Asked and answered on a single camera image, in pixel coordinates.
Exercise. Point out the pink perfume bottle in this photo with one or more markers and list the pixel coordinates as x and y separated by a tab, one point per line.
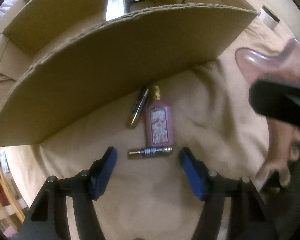
158	121

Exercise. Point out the tan bed sheet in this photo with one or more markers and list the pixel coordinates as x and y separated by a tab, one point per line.
151	198

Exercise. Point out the person right hand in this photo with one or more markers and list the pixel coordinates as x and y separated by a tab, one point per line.
283	137

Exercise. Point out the brown cardboard box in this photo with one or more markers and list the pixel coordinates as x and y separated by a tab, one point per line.
60	59

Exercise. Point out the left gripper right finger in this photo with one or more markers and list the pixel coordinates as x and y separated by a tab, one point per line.
249	218

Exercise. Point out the white box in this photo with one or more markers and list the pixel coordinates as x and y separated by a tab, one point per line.
115	9

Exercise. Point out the white jar brown lid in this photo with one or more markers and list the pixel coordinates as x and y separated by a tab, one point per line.
268	18

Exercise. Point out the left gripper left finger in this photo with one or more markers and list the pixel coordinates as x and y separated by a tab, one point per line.
47	216

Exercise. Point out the gold black battery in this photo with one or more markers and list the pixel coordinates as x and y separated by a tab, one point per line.
150	152

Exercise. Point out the wooden chair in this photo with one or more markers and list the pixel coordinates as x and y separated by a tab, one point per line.
13	207

